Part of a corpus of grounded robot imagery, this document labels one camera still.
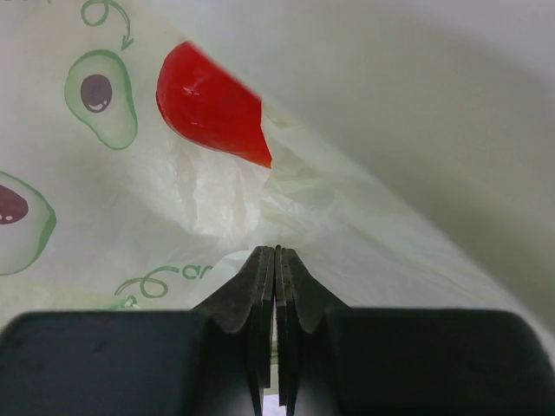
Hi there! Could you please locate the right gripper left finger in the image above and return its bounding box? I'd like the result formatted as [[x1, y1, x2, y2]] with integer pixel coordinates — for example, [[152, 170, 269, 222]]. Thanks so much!
[[1, 246, 275, 415]]

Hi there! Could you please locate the light green fruit bag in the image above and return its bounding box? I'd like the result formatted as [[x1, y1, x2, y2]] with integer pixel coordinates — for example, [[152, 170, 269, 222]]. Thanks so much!
[[1, 1, 554, 346]]

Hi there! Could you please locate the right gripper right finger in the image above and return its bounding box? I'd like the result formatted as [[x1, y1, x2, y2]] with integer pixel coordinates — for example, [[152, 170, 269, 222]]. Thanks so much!
[[275, 247, 554, 415]]

